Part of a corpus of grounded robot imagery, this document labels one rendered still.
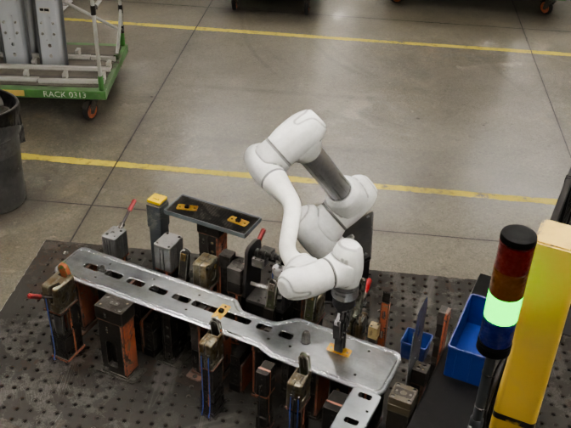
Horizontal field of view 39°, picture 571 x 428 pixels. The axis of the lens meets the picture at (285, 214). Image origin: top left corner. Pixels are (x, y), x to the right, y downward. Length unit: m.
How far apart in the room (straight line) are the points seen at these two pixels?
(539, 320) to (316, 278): 0.87
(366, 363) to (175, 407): 0.74
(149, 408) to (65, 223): 2.48
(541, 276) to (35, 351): 2.19
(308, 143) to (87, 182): 3.09
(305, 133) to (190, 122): 3.67
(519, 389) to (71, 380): 1.83
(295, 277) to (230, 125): 4.06
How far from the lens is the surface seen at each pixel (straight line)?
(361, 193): 3.34
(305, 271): 2.47
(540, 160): 6.36
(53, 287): 3.09
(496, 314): 1.65
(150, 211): 3.33
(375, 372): 2.78
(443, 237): 5.26
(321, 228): 3.37
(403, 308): 3.52
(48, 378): 3.25
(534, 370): 1.90
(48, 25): 6.76
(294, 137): 2.86
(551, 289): 1.76
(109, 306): 3.00
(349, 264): 2.52
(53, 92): 6.51
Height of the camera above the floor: 2.92
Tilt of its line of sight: 33 degrees down
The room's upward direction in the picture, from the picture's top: 2 degrees clockwise
